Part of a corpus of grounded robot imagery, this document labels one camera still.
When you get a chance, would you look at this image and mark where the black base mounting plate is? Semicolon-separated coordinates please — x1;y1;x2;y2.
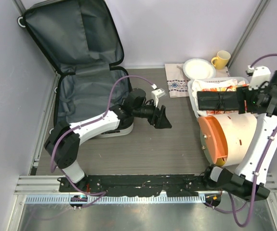
58;173;232;198

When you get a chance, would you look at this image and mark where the white round plate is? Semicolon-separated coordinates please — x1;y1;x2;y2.
183;58;216;80

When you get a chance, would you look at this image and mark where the aluminium rail frame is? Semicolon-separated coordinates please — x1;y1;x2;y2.
14;173;277;195

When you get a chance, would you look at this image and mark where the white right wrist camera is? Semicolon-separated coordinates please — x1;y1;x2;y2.
246;65;271;90

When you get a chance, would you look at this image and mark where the white slotted cable duct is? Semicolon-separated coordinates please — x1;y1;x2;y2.
25;193;205;205

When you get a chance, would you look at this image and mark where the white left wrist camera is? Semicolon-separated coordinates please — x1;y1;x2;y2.
151;89;166;107

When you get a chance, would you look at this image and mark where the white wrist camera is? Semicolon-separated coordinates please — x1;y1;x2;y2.
151;89;166;107
246;65;271;90

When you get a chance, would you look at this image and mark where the white cylindrical bin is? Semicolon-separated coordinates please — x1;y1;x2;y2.
198;113;257;167

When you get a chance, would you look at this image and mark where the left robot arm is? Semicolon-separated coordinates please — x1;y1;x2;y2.
44;88;172;192

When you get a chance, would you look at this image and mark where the black white space suitcase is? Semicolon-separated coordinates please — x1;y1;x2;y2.
16;0;134;139

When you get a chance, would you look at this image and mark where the white plastic mesh basket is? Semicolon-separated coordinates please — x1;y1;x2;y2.
187;77;249;118

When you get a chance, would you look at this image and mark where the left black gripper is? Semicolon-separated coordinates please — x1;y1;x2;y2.
132;98;171;129

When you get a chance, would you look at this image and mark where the orange floral cloth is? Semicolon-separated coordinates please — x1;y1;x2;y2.
197;82;248;115

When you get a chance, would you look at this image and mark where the patterned cloth napkin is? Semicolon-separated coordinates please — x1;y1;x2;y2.
164;63;232;98

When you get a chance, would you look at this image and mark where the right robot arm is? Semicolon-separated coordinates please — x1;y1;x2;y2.
201;70;277;202

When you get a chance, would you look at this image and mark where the yellow mug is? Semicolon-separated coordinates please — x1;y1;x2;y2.
211;51;231;70

